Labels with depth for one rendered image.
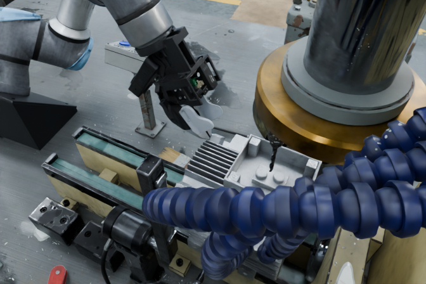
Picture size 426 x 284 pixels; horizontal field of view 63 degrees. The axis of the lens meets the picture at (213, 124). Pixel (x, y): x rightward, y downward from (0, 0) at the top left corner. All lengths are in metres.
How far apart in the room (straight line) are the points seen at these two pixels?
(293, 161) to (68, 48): 0.75
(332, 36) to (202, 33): 1.15
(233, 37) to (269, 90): 1.07
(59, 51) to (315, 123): 0.88
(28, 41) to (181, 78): 0.65
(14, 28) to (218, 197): 0.99
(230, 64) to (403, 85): 0.96
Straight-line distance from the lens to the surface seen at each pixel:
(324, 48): 0.33
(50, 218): 0.89
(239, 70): 1.25
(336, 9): 0.31
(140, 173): 0.41
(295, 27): 0.89
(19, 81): 1.12
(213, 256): 0.25
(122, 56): 0.90
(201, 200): 0.17
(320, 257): 0.58
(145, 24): 0.52
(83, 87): 1.26
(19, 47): 1.11
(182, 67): 0.54
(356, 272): 0.49
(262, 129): 0.80
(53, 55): 1.12
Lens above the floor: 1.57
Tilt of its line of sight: 47 degrees down
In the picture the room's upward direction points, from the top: straight up
